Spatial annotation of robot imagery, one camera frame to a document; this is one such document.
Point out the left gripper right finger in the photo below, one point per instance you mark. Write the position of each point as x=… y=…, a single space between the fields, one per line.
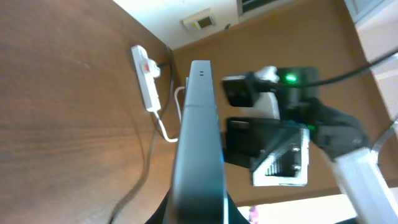
x=234 y=215

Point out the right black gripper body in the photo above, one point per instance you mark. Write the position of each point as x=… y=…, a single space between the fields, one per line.
x=245 y=138

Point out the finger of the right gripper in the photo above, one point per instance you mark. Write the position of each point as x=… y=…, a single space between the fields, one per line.
x=284 y=160

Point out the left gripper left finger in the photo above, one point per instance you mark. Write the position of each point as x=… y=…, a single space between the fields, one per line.
x=158 y=216

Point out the blue-screen Galaxy smartphone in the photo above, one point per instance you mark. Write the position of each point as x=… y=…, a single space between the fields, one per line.
x=198 y=188

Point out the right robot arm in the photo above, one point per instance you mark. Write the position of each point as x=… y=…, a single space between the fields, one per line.
x=283 y=118

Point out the white USB charger plug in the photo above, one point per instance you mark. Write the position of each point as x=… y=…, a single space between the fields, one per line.
x=150 y=68

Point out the white power strip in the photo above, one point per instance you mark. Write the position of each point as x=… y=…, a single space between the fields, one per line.
x=147 y=83

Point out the wall thermostat panel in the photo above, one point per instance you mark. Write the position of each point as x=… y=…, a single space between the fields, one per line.
x=199 y=21

